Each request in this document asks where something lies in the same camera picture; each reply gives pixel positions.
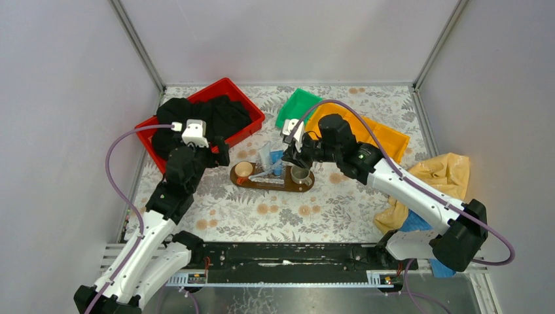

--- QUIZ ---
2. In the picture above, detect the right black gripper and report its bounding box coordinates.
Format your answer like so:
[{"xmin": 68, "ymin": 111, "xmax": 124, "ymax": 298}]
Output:
[{"xmin": 281, "ymin": 133, "xmax": 340, "ymax": 171}]

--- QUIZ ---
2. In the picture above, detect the blue toothpaste tube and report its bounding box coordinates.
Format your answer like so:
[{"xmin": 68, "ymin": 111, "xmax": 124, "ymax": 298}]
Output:
[{"xmin": 270, "ymin": 150, "xmax": 283, "ymax": 177}]

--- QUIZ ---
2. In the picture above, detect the orange ceramic cup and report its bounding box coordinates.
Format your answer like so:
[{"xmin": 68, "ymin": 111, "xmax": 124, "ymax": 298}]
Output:
[{"xmin": 234, "ymin": 161, "xmax": 254, "ymax": 185}]

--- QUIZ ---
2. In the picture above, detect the grey metal cup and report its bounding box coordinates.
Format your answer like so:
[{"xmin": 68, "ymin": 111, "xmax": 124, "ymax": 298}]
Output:
[{"xmin": 290, "ymin": 166, "xmax": 313, "ymax": 186}]

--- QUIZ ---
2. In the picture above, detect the packaged toothbrush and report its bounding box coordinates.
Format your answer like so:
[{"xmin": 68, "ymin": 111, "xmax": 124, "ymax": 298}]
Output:
[{"xmin": 249, "ymin": 164, "xmax": 285, "ymax": 182}]

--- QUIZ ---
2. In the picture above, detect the white toothpaste tube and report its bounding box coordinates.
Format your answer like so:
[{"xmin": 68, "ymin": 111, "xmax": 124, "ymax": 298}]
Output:
[{"xmin": 258, "ymin": 142, "xmax": 272, "ymax": 171}]

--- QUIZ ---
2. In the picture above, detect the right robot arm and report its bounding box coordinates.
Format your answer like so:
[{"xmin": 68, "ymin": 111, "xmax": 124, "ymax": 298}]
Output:
[{"xmin": 281, "ymin": 114, "xmax": 488, "ymax": 272}]

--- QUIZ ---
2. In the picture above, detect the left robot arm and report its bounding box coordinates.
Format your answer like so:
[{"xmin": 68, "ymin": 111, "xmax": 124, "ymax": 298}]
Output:
[{"xmin": 74, "ymin": 136, "xmax": 230, "ymax": 313}]

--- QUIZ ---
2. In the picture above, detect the oval wooden tray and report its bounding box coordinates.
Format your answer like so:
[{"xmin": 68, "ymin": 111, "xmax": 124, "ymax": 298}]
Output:
[{"xmin": 229, "ymin": 161, "xmax": 315, "ymax": 193}]

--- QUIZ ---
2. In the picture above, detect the yellow bin with toothpaste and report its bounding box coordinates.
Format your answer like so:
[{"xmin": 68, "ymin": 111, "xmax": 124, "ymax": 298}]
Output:
[{"xmin": 346, "ymin": 113, "xmax": 382, "ymax": 150}]

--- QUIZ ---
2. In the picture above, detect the yellow bin with cups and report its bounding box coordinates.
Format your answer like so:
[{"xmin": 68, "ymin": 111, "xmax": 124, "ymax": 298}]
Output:
[{"xmin": 305, "ymin": 103, "xmax": 349, "ymax": 139}]

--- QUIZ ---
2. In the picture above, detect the black cloth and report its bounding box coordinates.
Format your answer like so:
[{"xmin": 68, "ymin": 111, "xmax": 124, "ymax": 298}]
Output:
[{"xmin": 152, "ymin": 95, "xmax": 252, "ymax": 160}]

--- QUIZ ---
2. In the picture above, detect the green plastic bin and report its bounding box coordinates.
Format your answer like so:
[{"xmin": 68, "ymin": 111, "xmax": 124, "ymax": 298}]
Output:
[{"xmin": 275, "ymin": 88, "xmax": 323, "ymax": 129}]

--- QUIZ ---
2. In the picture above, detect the red plastic bin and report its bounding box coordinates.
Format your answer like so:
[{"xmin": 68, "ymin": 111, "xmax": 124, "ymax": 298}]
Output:
[{"xmin": 135, "ymin": 78, "xmax": 265, "ymax": 174}]

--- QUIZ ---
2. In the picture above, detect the yellow bin with toothbrushes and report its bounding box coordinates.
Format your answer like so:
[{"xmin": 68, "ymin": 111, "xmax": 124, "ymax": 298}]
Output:
[{"xmin": 372, "ymin": 124, "xmax": 410, "ymax": 164}]

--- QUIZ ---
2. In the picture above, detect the blue cloth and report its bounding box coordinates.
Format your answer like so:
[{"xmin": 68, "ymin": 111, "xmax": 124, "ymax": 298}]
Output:
[{"xmin": 399, "ymin": 209, "xmax": 456, "ymax": 278}]

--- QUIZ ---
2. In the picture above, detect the yellow cloth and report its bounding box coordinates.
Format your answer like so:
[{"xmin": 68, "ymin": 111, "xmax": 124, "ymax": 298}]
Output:
[{"xmin": 374, "ymin": 152, "xmax": 470, "ymax": 234}]

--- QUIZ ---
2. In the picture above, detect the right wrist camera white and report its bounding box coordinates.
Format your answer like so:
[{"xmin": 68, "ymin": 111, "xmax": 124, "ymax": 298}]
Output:
[{"xmin": 281, "ymin": 119, "xmax": 305, "ymax": 152}]

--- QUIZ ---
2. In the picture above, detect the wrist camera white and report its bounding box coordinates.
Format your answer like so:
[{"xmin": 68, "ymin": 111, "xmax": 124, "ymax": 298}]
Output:
[
  {"xmin": 171, "ymin": 119, "xmax": 209, "ymax": 148},
  {"xmin": 281, "ymin": 119, "xmax": 305, "ymax": 152}
]

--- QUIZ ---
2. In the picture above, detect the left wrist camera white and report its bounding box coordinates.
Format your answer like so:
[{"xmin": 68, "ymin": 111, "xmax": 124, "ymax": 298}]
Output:
[{"xmin": 171, "ymin": 119, "xmax": 209, "ymax": 148}]

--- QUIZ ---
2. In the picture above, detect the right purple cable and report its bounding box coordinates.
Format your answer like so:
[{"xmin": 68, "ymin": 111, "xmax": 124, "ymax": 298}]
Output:
[{"xmin": 286, "ymin": 99, "xmax": 516, "ymax": 314}]

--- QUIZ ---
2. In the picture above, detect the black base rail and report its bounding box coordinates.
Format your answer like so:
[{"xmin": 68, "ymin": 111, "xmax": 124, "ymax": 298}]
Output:
[{"xmin": 121, "ymin": 240, "xmax": 423, "ymax": 288}]

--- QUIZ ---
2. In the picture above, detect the left aluminium frame post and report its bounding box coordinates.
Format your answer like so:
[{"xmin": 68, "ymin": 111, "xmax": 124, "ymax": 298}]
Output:
[{"xmin": 108, "ymin": 0, "xmax": 166, "ymax": 93}]

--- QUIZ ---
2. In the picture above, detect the aluminium frame post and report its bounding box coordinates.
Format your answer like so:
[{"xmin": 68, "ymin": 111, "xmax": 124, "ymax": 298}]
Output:
[
  {"xmin": 108, "ymin": 0, "xmax": 166, "ymax": 93},
  {"xmin": 413, "ymin": 0, "xmax": 470, "ymax": 92}
]

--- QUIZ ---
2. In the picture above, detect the right aluminium frame post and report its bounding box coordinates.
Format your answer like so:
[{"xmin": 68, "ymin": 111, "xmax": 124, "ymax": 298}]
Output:
[{"xmin": 413, "ymin": 0, "xmax": 470, "ymax": 92}]

